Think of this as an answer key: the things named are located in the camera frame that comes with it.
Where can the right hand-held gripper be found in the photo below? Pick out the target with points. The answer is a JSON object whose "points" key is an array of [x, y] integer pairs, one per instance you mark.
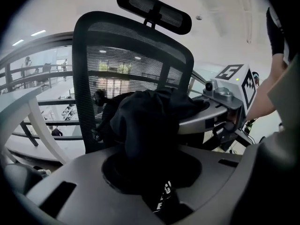
{"points": [[234, 95]]}

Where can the black cloth garment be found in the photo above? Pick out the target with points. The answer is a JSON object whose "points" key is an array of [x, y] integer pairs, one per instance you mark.
{"points": [[145, 116]]}

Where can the black mesh office chair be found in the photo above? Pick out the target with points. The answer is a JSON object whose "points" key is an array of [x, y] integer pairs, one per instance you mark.
{"points": [[131, 29]]}

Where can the person's right forearm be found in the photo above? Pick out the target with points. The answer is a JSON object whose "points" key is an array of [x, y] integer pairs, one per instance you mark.
{"points": [[262, 95]]}

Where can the person's black shirt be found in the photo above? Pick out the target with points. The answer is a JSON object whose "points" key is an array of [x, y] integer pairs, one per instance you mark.
{"points": [[275, 36]]}

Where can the ceiling smoke detector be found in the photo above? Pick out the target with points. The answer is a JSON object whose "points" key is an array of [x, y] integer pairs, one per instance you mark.
{"points": [[199, 17]]}

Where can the ceiling light panel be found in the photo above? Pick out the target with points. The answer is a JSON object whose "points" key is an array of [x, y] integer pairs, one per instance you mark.
{"points": [[38, 33], [18, 42]]}

